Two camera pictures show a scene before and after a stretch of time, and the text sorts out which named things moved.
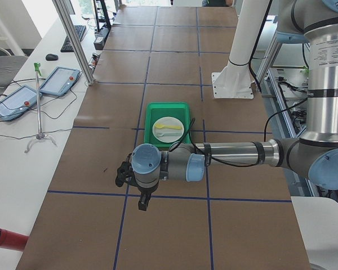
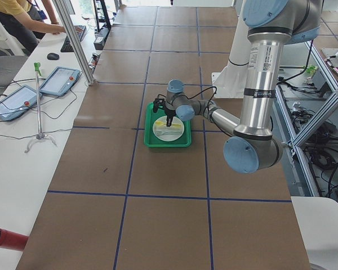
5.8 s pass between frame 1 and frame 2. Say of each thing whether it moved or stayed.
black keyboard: stayed
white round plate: stayed
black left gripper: moved
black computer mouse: stayed
